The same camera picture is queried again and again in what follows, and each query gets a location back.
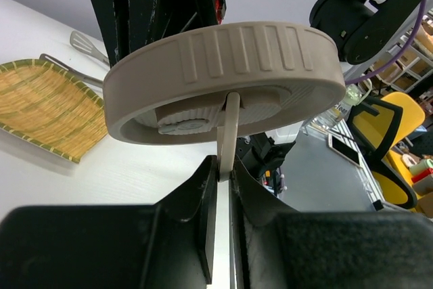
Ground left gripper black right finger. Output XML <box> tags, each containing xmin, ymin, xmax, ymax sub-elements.
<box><xmin>230</xmin><ymin>160</ymin><xmax>432</xmax><ymax>288</ymax></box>

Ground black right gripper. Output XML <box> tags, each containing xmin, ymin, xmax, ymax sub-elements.
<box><xmin>91</xmin><ymin>0</ymin><xmax>227</xmax><ymax>66</ymax></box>

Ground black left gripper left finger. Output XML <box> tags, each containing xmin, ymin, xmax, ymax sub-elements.
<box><xmin>1</xmin><ymin>156</ymin><xmax>217</xmax><ymax>288</ymax></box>

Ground metal tongs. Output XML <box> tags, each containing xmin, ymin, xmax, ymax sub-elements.
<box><xmin>39</xmin><ymin>30</ymin><xmax>110</xmax><ymax>89</ymax></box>

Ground brown round lid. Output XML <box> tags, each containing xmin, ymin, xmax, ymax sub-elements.
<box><xmin>103</xmin><ymin>22</ymin><xmax>346</xmax><ymax>181</ymax></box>

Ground white smartphone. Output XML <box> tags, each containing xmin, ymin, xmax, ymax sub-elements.
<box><xmin>327</xmin><ymin>135</ymin><xmax>361</xmax><ymax>167</ymax></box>

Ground bamboo tray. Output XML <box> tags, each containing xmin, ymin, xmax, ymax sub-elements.
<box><xmin>1</xmin><ymin>59</ymin><xmax>108</xmax><ymax>164</ymax></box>

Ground yellow office chair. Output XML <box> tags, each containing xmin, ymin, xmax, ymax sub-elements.
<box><xmin>346</xmin><ymin>91</ymin><xmax>426</xmax><ymax>210</ymax></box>

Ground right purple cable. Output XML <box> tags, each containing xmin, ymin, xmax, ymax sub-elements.
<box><xmin>344</xmin><ymin>0</ymin><xmax>428</xmax><ymax>84</ymax></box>

